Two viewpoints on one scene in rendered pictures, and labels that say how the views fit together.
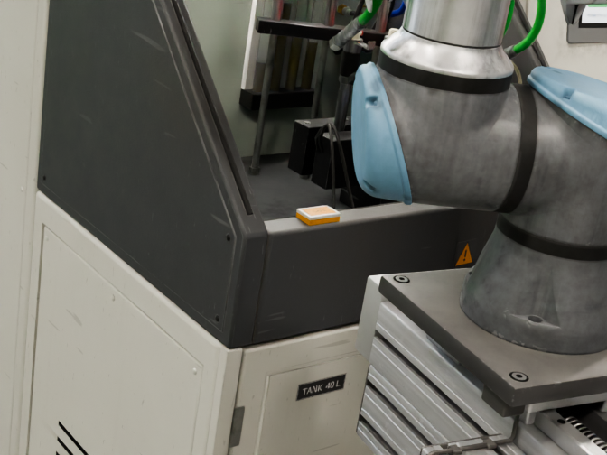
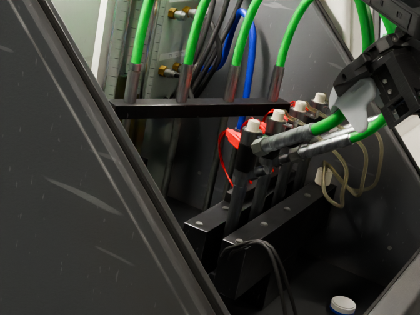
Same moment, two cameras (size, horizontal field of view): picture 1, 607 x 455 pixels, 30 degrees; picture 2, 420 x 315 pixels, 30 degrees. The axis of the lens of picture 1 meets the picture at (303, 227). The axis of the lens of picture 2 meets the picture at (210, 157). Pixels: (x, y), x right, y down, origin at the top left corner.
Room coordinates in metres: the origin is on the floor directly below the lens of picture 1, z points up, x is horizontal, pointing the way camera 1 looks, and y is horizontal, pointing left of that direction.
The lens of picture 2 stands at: (0.80, 0.42, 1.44)
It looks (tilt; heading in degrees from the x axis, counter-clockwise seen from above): 20 degrees down; 336
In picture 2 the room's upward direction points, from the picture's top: 11 degrees clockwise
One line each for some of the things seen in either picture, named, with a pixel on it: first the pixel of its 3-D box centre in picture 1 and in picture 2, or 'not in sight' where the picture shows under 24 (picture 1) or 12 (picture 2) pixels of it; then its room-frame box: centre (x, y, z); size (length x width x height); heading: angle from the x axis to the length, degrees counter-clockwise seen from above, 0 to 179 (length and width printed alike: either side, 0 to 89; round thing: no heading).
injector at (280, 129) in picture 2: not in sight; (269, 188); (1.74, -0.10, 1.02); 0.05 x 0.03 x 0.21; 40
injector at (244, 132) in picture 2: (347, 106); (244, 202); (1.69, -0.04, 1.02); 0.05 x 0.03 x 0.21; 40
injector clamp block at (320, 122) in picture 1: (387, 166); (258, 244); (1.78, -0.12, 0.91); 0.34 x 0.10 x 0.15; 130
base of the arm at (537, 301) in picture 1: (549, 269); not in sight; (0.99, -0.23, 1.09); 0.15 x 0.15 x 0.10
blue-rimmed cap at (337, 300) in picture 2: not in sight; (342, 305); (1.70, -0.25, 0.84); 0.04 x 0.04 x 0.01
